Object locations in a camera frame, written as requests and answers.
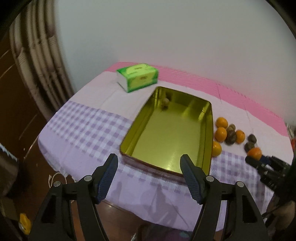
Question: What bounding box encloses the orange beside tray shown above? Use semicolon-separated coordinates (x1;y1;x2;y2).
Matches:
212;141;222;157

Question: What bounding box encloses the small brown fruit upper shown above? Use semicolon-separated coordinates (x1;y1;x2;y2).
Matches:
229;124;236;130

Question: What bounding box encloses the beige curtain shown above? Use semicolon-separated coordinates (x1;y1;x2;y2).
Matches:
9;1;74;120

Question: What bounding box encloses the small brown round fruit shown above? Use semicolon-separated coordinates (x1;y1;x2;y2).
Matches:
161;98;170;108

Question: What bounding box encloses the pink and purple tablecloth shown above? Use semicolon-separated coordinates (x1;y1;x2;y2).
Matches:
38;62;293;231

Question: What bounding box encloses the orange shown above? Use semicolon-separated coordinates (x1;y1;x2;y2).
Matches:
212;141;222;157
247;147;262;161
214;127;227;143
215;117;228;128
235;130;245;144

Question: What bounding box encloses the yellow object on floor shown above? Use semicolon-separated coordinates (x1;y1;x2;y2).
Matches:
18;213;32;235

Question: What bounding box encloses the green tissue pack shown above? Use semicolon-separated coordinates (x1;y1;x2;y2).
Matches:
116;63;159;93

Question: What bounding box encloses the small brown fruit lower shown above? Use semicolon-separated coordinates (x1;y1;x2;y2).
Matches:
226;126;234;132

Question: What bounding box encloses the dark passion fruit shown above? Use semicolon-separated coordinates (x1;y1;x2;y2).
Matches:
244;142;255;153
247;134;257;144

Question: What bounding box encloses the dark passion fruit among oranges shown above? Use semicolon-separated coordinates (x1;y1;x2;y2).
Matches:
225;130;237;145

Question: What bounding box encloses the gold metal tin tray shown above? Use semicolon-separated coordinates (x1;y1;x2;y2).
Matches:
119;86;213;177

